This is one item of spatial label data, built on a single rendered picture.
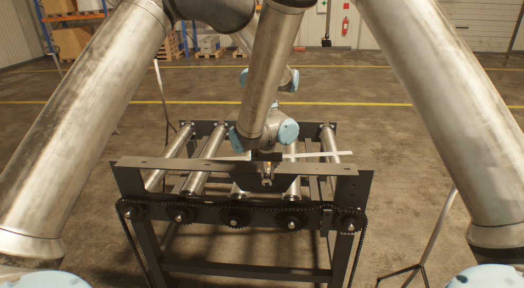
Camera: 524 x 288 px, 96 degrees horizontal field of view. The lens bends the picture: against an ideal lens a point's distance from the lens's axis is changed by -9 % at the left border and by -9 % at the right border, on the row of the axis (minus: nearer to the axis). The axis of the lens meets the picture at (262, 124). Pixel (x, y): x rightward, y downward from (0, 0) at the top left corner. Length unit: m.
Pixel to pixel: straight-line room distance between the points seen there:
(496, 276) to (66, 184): 0.55
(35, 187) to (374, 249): 2.36
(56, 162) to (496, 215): 0.61
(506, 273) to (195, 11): 0.60
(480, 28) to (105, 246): 12.17
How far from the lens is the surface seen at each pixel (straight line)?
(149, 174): 1.77
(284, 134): 0.86
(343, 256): 1.70
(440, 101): 0.44
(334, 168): 1.26
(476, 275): 0.37
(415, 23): 0.46
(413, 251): 2.62
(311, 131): 2.22
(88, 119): 0.47
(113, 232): 2.86
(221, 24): 0.57
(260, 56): 0.58
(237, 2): 0.56
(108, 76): 0.49
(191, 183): 1.61
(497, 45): 12.74
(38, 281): 0.39
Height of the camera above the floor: 1.90
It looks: 27 degrees down
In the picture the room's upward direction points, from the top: 2 degrees counter-clockwise
